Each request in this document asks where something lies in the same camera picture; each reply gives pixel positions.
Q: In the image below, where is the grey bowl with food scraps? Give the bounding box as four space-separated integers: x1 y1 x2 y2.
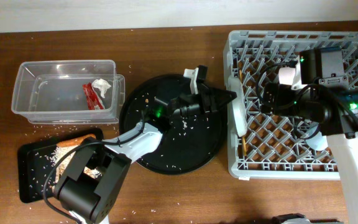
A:
227 77 247 137

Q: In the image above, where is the blue cup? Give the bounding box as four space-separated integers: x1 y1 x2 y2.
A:
305 125 328 151

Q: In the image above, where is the white tissue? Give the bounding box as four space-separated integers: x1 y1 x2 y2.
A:
91 79 111 98

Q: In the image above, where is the red snack wrapper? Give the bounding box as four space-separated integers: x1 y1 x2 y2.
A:
82 83 105 110

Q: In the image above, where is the orange carrot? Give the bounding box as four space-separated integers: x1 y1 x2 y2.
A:
57 134 96 147

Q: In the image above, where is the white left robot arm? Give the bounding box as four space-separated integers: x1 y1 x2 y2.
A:
42 87 237 223

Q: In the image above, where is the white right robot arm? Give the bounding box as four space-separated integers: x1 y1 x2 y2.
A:
258 83 358 223

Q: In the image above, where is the grey dishwasher rack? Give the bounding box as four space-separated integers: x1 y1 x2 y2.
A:
223 30 358 180

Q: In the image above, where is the round black tray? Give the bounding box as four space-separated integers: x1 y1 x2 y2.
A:
119 75 227 175

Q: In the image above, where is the pile of rice and shells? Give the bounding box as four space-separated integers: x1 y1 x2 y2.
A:
52 145 102 182

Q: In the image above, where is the clear plastic bin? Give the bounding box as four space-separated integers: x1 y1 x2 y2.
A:
11 60 126 124

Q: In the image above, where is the black rectangular bin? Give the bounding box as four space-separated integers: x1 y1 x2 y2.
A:
17 128 104 203

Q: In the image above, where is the black cable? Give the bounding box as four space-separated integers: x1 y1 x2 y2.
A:
255 60 298 106

